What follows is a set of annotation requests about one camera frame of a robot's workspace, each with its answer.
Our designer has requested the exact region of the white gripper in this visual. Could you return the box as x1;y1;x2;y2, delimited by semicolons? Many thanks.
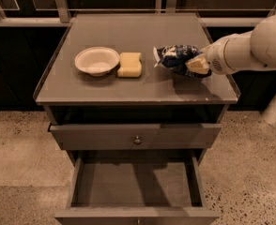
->
185;36;235;75

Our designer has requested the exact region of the blue chip bag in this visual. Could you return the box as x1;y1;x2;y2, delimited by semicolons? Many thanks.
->
153;45;211;78

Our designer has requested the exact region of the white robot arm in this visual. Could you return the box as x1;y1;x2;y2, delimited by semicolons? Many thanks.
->
185;15;276;75

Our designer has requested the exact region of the grey drawer cabinet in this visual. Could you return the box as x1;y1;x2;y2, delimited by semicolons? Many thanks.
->
33;12;241;167

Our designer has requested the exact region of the round metal drawer knob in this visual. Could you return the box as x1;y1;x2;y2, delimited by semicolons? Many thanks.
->
133;136;142;144

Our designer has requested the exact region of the grey top drawer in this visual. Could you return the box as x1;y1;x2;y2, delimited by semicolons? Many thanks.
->
50;123;221;150

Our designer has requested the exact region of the grey open middle drawer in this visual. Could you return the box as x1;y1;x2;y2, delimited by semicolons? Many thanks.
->
54;150;218;225

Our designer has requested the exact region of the yellow sponge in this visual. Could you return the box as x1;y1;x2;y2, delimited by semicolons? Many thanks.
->
117;52;142;78

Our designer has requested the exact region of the white paper bowl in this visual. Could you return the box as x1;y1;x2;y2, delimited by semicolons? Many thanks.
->
74;47;120;77

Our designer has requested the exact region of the metal railing frame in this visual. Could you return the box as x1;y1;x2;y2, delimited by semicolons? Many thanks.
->
0;0;276;27

